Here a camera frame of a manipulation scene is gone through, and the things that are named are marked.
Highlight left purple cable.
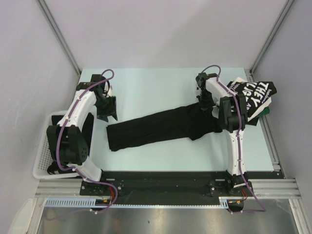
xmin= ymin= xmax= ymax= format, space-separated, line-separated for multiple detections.
xmin=46 ymin=69 xmax=119 ymax=221

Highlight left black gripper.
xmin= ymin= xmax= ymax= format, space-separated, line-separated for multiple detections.
xmin=95 ymin=95 xmax=117 ymax=122

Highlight white slotted cable duct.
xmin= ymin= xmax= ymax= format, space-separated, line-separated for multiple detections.
xmin=45 ymin=198 xmax=229 ymax=209

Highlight black folded lettered t shirt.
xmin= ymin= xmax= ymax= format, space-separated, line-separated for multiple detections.
xmin=227 ymin=77 xmax=277 ymax=126

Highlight white plastic laundry basket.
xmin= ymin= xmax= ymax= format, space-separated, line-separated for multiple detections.
xmin=33 ymin=108 xmax=97 ymax=179

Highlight black graphic t shirt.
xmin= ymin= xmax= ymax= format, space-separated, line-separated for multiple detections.
xmin=106 ymin=103 xmax=222 ymax=152

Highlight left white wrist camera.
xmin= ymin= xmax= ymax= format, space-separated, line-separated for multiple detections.
xmin=105 ymin=87 xmax=113 ymax=98

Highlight black clothes in basket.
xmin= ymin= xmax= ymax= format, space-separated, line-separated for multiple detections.
xmin=46 ymin=113 xmax=94 ymax=175

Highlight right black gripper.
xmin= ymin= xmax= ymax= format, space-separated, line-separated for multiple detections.
xmin=196 ymin=89 xmax=216 ymax=116

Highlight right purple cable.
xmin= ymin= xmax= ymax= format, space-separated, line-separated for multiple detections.
xmin=201 ymin=64 xmax=268 ymax=214

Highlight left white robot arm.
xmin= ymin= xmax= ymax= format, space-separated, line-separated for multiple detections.
xmin=46 ymin=73 xmax=117 ymax=195

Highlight purple cable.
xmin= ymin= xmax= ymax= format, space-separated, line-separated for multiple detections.
xmin=201 ymin=64 xmax=268 ymax=214
xmin=46 ymin=69 xmax=119 ymax=221

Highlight green folded t shirt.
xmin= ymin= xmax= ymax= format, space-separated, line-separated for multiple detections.
xmin=258 ymin=107 xmax=270 ymax=117

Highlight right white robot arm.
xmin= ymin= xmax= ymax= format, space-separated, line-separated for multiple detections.
xmin=195 ymin=72 xmax=248 ymax=195

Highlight aluminium frame rail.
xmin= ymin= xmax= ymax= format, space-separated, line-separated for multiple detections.
xmin=35 ymin=178 xmax=301 ymax=199

